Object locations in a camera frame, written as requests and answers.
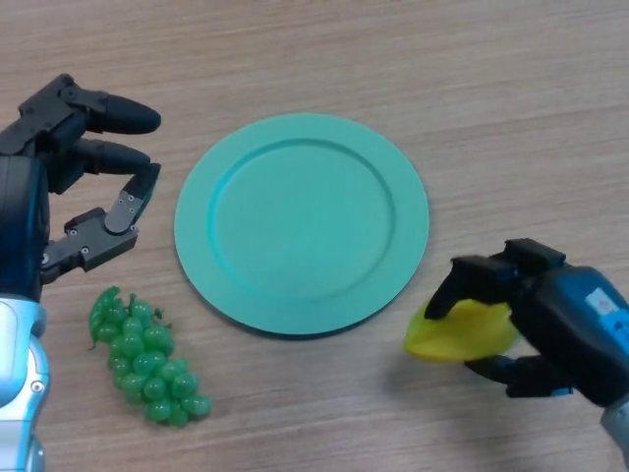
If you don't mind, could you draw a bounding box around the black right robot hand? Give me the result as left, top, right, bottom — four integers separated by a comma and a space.
423, 238, 629, 408

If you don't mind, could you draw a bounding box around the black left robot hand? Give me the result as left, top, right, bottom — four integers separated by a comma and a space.
0, 73, 162, 301

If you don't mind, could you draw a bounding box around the yellow starfruit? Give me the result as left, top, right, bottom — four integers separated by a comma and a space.
402, 299, 520, 365

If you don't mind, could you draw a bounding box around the green round plate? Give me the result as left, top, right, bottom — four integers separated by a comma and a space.
173, 112, 430, 340

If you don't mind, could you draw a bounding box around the green plastic grape bunch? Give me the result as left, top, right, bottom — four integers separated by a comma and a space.
86, 285, 213, 428

